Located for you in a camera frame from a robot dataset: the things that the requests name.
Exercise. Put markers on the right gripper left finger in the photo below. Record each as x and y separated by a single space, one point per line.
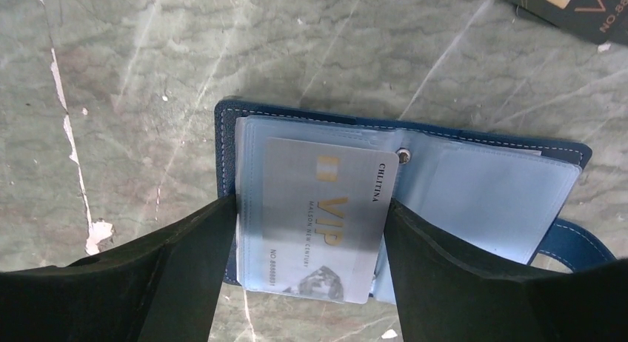
163 286

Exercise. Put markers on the blue leather card holder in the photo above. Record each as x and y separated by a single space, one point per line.
497 192

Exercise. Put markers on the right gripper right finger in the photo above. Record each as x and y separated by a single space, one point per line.
449 290

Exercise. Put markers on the black card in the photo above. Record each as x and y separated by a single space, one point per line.
595 21

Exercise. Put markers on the silver VIP card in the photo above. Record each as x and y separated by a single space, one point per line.
322 218

